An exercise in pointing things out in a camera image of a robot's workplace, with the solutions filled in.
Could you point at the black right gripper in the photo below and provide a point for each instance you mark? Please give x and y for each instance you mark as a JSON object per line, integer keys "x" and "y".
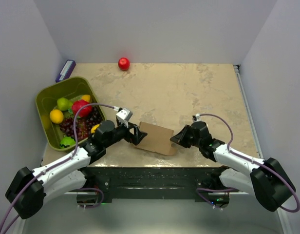
{"x": 179, "y": 138}

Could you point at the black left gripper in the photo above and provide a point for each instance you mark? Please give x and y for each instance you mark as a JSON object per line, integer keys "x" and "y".
{"x": 137, "y": 137}

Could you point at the brown cardboard paper box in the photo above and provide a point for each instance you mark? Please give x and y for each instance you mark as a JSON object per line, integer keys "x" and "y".
{"x": 157, "y": 139}

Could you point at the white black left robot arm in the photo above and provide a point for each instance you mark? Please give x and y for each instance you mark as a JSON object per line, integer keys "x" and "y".
{"x": 30, "y": 189}

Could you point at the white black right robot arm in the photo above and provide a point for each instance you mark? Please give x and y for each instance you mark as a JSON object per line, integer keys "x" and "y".
{"x": 266, "y": 180}

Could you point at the purple white small box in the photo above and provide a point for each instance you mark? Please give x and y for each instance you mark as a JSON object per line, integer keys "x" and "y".
{"x": 66, "y": 70}

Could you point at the yellow mango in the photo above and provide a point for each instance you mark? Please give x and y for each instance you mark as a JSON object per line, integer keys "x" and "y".
{"x": 93, "y": 129}

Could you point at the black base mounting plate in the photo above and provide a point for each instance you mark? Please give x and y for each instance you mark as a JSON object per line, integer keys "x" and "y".
{"x": 189, "y": 183}

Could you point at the dark purple grapes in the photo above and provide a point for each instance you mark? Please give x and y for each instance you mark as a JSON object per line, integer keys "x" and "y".
{"x": 83, "y": 124}

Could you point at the red dragon fruit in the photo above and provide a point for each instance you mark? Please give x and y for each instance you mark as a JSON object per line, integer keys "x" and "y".
{"x": 81, "y": 108}

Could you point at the small orange fruit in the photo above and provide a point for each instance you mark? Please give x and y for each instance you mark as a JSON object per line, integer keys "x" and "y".
{"x": 87, "y": 98}

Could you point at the red apple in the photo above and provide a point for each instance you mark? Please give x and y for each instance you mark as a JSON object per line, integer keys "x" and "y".
{"x": 123, "y": 64}

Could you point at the green pear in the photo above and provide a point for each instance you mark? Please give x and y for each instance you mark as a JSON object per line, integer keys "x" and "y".
{"x": 64, "y": 104}

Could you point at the yellow lemon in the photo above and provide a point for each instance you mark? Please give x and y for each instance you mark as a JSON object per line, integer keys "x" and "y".
{"x": 56, "y": 116}

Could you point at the olive green plastic bin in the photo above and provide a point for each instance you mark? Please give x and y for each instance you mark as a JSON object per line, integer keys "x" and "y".
{"x": 46, "y": 101}

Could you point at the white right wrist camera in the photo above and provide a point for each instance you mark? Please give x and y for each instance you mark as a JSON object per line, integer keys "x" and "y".
{"x": 196, "y": 118}

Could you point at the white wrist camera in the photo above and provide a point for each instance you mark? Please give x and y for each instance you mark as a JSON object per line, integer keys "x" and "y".
{"x": 123, "y": 116}
{"x": 196, "y": 118}

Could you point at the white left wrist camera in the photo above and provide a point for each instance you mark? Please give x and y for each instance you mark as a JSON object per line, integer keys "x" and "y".
{"x": 123, "y": 116}

